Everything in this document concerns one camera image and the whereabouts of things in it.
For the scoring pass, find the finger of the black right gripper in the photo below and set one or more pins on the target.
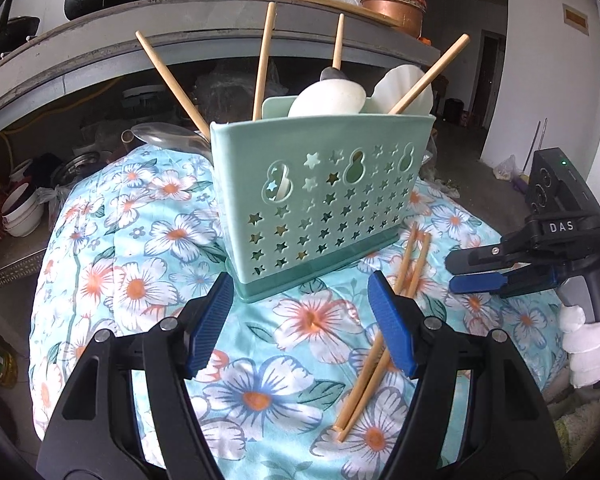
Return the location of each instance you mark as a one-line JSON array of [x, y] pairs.
[[490, 258]]

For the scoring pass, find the stainless steel bowls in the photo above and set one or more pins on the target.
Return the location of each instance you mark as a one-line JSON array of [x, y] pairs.
[[78, 168]]

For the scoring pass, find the mint green utensil basket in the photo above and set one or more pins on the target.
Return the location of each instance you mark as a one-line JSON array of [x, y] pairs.
[[301, 196]]

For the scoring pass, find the metal spoon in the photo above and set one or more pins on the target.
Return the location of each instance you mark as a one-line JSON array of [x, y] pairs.
[[172, 137]]

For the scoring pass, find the wooden chopstick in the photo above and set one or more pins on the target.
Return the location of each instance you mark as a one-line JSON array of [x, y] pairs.
[[411, 287], [177, 90], [337, 54], [262, 72], [374, 356], [427, 78]]

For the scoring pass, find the black wok with lid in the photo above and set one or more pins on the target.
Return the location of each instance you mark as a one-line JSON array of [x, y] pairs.
[[15, 32]]

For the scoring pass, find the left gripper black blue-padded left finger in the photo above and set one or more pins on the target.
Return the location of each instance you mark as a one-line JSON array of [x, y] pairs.
[[93, 432]]

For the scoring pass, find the white shell-shaped spoon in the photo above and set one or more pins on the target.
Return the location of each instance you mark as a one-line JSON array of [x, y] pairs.
[[392, 87]]

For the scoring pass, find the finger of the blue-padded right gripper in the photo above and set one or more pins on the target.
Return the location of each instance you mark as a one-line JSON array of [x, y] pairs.
[[500, 282]]

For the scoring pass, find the white gloved hand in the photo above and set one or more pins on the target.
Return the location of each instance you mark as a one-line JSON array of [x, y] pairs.
[[580, 337]]

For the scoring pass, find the concrete kitchen counter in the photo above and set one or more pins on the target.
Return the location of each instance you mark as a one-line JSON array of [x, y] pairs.
[[102, 45]]

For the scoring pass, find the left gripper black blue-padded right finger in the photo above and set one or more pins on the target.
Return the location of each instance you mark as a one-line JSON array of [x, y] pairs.
[[508, 432]]

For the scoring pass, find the floral blue cloth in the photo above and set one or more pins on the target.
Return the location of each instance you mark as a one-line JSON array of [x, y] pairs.
[[138, 239]]

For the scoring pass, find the copper bowl with woven lid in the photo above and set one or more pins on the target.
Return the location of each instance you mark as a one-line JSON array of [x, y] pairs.
[[408, 14]]

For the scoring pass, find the stack of white bowls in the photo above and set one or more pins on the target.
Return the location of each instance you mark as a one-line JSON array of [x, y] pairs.
[[21, 211]]

